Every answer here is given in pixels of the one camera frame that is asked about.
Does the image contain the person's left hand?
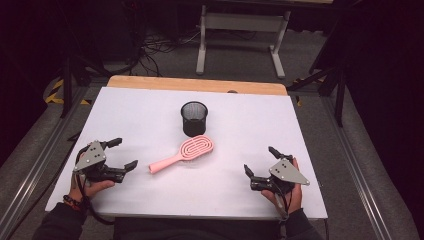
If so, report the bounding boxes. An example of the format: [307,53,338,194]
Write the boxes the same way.
[68,178,116,203]

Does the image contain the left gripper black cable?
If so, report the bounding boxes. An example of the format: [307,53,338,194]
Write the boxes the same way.
[73,151,116,227]

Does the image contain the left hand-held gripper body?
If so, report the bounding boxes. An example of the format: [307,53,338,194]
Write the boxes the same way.
[72,140,128,184]

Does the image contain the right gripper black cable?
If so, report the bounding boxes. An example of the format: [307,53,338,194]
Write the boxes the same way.
[273,191,294,240]

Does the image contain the black floor cables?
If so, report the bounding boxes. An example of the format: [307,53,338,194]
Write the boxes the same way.
[131,28,203,78]

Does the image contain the pink hairbrush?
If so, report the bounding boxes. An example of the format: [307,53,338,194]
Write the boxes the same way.
[148,134,215,175]

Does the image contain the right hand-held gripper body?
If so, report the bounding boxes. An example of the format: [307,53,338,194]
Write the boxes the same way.
[250,154,311,195]

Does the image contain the dark beaded bracelet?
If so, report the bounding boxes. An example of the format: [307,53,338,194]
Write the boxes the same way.
[62,194,83,213]

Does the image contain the person's right hand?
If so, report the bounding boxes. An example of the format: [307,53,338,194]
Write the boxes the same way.
[260,157,304,215]

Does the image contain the yellow black hazard tape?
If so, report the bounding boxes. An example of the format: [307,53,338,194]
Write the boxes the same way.
[292,77,325,108]
[44,78,93,107]

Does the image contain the black mesh pen holder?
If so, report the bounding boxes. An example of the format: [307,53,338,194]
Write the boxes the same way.
[180,100,209,138]

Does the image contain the white metal stand frame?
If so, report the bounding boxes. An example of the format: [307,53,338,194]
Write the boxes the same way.
[195,3,292,80]

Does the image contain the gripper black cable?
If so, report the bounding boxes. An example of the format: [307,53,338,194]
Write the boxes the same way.
[273,191,294,240]
[73,151,116,227]

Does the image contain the aluminium rail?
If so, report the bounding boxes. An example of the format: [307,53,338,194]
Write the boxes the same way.
[320,95,395,240]
[0,85,92,240]

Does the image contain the black tripod stand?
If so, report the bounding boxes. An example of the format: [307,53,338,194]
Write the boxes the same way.
[59,54,115,120]
[286,61,348,128]

